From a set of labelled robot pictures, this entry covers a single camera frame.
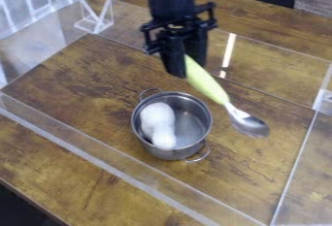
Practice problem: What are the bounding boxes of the white cloth in pot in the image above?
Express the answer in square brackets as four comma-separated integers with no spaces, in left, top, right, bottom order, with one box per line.
[140,103,177,150]

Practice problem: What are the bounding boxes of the stainless steel pot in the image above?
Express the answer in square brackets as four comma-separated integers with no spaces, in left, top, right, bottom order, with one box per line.
[131,88,213,163]

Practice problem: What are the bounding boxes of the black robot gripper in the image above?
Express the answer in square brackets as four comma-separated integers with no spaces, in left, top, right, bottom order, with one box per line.
[140,0,217,79]

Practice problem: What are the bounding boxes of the clear acrylic triangle stand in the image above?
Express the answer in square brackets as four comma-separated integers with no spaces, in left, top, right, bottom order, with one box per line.
[73,0,114,34]

